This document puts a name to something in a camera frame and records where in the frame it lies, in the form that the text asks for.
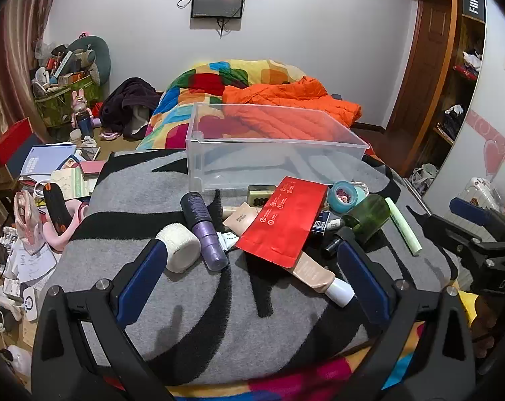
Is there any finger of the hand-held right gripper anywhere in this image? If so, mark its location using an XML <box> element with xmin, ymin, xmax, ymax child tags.
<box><xmin>449</xmin><ymin>196</ymin><xmax>505</xmax><ymax>242</ymax></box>
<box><xmin>420</xmin><ymin>213</ymin><xmax>488</xmax><ymax>275</ymax></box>

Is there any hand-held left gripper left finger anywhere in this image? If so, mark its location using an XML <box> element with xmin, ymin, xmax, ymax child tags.
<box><xmin>31</xmin><ymin>238</ymin><xmax>174</xmax><ymax>401</ymax></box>

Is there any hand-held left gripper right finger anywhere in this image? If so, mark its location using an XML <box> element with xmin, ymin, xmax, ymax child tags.
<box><xmin>336</xmin><ymin>226</ymin><xmax>477</xmax><ymax>401</ymax></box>

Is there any light green tube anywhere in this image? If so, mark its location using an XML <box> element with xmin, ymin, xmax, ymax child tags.
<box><xmin>384</xmin><ymin>197</ymin><xmax>423</xmax><ymax>256</ymax></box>

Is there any white bandage roll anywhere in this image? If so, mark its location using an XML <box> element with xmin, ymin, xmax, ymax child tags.
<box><xmin>156</xmin><ymin>224</ymin><xmax>202</xmax><ymax>273</ymax></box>

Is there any dark green bottle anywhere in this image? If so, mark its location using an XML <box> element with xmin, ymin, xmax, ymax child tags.
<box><xmin>321</xmin><ymin>194</ymin><xmax>392</xmax><ymax>260</ymax></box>

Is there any blue tape roll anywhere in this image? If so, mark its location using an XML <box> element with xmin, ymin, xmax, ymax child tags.
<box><xmin>328</xmin><ymin>181</ymin><xmax>368</xmax><ymax>214</ymax></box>

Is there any red foil packet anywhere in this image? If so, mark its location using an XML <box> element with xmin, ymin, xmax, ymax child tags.
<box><xmin>238</xmin><ymin>176</ymin><xmax>329</xmax><ymax>267</ymax></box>

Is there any clear plastic bin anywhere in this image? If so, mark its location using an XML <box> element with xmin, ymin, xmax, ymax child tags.
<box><xmin>186</xmin><ymin>102</ymin><xmax>370</xmax><ymax>193</ymax></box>

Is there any beige tube with white cap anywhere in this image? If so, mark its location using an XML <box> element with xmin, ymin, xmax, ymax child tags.
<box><xmin>292</xmin><ymin>248</ymin><xmax>356</xmax><ymax>307</ymax></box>

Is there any white bag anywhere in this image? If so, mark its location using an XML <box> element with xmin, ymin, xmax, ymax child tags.
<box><xmin>409</xmin><ymin>163</ymin><xmax>439</xmax><ymax>195</ymax></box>

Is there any small blue box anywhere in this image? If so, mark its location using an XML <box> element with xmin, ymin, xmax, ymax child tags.
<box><xmin>311</xmin><ymin>210</ymin><xmax>332</xmax><ymax>235</ymax></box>

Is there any grey black striped blanket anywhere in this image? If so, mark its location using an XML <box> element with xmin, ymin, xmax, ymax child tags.
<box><xmin>39</xmin><ymin>148</ymin><xmax>462</xmax><ymax>385</ymax></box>

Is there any white wardrobe door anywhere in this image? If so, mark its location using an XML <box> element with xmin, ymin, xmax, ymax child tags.
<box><xmin>419</xmin><ymin>0</ymin><xmax>505</xmax><ymax>226</ymax></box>

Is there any purple cosmetic bottle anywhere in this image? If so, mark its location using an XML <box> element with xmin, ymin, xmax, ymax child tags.
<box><xmin>181</xmin><ymin>192</ymin><xmax>229</xmax><ymax>271</ymax></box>

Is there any pink curved toy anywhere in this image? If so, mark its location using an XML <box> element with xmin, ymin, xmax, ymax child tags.
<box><xmin>41</xmin><ymin>200</ymin><xmax>90</xmax><ymax>253</ymax></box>

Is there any small white sachet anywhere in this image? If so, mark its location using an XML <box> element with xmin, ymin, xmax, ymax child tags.
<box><xmin>217</xmin><ymin>232</ymin><xmax>239</xmax><ymax>252</ymax></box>

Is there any black handheld device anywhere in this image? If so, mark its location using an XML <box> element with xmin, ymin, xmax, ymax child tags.
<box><xmin>44</xmin><ymin>183</ymin><xmax>73</xmax><ymax>235</ymax></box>

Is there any white charger box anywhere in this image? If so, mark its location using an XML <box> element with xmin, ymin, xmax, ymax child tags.
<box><xmin>23</xmin><ymin>286</ymin><xmax>40</xmax><ymax>322</ymax></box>

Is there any pink notebook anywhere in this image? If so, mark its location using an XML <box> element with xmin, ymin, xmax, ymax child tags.
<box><xmin>79</xmin><ymin>160</ymin><xmax>107</xmax><ymax>180</ymax></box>

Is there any green white booklet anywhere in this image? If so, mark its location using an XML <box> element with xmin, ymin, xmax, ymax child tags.
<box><xmin>52</xmin><ymin>167</ymin><xmax>90</xmax><ymax>199</ymax></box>

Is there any pink translucent bag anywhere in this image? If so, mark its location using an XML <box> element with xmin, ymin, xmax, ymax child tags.
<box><xmin>12</xmin><ymin>190</ymin><xmax>42</xmax><ymax>243</ymax></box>

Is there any olive dotted tin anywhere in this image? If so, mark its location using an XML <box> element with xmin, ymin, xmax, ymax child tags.
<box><xmin>247</xmin><ymin>184</ymin><xmax>277</xmax><ymax>206</ymax></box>

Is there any light blue book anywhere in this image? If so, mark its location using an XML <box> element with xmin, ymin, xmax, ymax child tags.
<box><xmin>19</xmin><ymin>144</ymin><xmax>77</xmax><ymax>176</ymax></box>

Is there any wooden door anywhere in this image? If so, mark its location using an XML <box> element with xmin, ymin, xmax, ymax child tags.
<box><xmin>386</xmin><ymin>0</ymin><xmax>454</xmax><ymax>134</ymax></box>

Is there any dark blue bottle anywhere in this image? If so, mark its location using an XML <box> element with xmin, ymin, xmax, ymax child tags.
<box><xmin>76</xmin><ymin>111</ymin><xmax>95</xmax><ymax>138</ymax></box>

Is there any dark purple clothing pile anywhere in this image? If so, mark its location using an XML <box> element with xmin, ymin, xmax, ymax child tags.
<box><xmin>100</xmin><ymin>77</ymin><xmax>162</xmax><ymax>138</ymax></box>

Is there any pink rabbit toy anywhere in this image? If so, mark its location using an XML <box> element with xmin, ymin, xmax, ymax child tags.
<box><xmin>70</xmin><ymin>89</ymin><xmax>90</xmax><ymax>128</ymax></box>

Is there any red box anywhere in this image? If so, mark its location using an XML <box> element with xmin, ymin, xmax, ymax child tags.
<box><xmin>0</xmin><ymin>118</ymin><xmax>33</xmax><ymax>168</ymax></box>

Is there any green basket of clutter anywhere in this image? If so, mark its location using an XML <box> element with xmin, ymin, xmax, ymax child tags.
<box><xmin>33</xmin><ymin>73</ymin><xmax>103</xmax><ymax>128</ymax></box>

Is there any orange down jacket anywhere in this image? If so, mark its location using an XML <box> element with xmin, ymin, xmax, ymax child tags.
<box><xmin>222</xmin><ymin>76</ymin><xmax>362</xmax><ymax>134</ymax></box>

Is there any black shelf box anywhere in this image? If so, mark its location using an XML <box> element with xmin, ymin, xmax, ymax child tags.
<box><xmin>461</xmin><ymin>0</ymin><xmax>487</xmax><ymax>23</ymax></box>

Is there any grey green neck pillow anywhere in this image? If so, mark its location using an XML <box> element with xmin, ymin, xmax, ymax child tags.
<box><xmin>66</xmin><ymin>35</ymin><xmax>111</xmax><ymax>86</ymax></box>

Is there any striped pink curtain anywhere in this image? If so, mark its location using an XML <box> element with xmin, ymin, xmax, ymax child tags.
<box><xmin>0</xmin><ymin>0</ymin><xmax>69</xmax><ymax>201</ymax></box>

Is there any small wall monitor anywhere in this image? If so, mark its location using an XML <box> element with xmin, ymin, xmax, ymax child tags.
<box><xmin>191</xmin><ymin>0</ymin><xmax>245</xmax><ymax>19</ymax></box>

